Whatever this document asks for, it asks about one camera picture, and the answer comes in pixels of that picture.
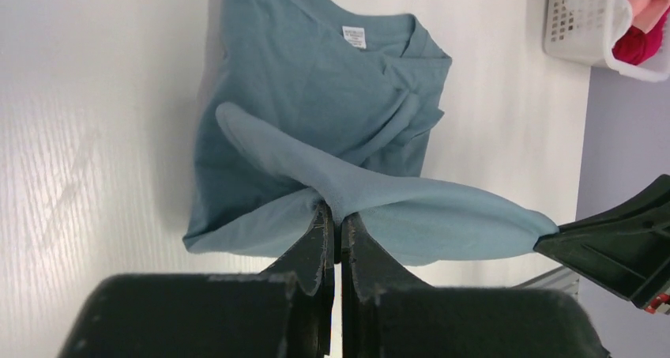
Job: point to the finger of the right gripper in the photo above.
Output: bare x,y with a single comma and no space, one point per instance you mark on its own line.
624,250

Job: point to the white plastic laundry basket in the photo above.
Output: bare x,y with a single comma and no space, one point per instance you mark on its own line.
579,31

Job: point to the blue-grey t shirt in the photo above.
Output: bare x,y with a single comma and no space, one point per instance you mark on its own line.
315,104

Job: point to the red t shirt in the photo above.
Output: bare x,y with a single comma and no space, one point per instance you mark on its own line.
635,46

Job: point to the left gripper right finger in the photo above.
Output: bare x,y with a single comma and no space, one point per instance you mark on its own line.
368,270

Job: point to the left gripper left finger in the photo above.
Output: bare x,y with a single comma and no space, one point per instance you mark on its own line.
310,263

